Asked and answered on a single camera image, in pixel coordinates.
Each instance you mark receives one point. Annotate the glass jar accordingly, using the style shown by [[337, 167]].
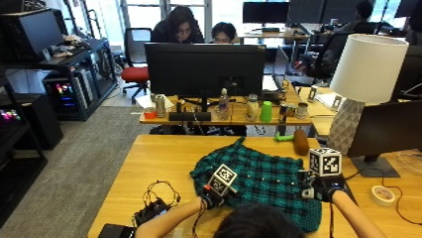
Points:
[[302, 111]]

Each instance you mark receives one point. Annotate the red cup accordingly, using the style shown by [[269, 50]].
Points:
[[150, 114]]

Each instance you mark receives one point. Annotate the computer tower with coloured lights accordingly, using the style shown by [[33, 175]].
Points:
[[64, 92]]

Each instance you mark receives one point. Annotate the white tape roll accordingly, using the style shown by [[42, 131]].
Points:
[[374, 198]]

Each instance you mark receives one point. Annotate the black adapter box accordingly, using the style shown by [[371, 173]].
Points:
[[152, 211]]

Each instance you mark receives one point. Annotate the white table lamp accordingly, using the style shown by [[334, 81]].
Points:
[[369, 66]]

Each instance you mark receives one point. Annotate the wooden side desk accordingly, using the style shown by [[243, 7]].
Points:
[[321, 115]]

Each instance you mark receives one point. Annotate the black metal rack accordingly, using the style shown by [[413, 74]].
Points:
[[13, 155]]

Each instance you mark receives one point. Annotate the red office chair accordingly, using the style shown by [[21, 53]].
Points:
[[134, 74]]

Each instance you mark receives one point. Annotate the white paper sheet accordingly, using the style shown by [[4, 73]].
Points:
[[144, 100]]

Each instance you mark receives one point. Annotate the person's right hand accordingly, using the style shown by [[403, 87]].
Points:
[[330, 188]]

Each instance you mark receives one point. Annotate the white marker cube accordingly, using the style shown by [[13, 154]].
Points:
[[325, 162], [222, 178]]

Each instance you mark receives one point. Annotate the large black monitor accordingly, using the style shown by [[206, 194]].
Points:
[[202, 69]]

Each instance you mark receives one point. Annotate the person's left hand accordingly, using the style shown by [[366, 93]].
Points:
[[213, 198]]

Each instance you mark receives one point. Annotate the clear plastic bottle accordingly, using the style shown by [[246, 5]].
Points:
[[222, 105]]

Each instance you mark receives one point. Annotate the flat black box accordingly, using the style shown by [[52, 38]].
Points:
[[114, 231]]

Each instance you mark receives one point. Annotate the green plaid shirt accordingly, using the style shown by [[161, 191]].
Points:
[[263, 178]]

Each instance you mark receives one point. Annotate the black soundbar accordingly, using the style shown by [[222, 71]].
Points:
[[189, 116]]

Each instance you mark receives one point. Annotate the green cup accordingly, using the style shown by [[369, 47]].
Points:
[[265, 113]]

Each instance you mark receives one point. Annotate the black screen on stand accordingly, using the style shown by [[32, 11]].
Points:
[[34, 33]]

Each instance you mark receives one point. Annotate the black cabinet box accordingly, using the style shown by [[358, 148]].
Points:
[[41, 119]]

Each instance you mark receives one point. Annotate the black shelf unit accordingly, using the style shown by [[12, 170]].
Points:
[[94, 49]]

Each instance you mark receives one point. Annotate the black monitor with square base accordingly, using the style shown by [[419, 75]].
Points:
[[386, 129]]

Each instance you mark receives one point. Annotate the pale soft toy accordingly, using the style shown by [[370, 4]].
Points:
[[72, 41]]

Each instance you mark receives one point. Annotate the small grey stand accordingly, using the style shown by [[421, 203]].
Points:
[[311, 94]]

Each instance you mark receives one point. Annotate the pale bottle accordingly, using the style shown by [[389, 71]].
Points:
[[251, 109]]

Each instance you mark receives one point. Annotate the small black monitor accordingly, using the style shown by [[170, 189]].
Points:
[[265, 11]]

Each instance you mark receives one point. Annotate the black office chair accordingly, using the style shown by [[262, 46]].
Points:
[[327, 56]]

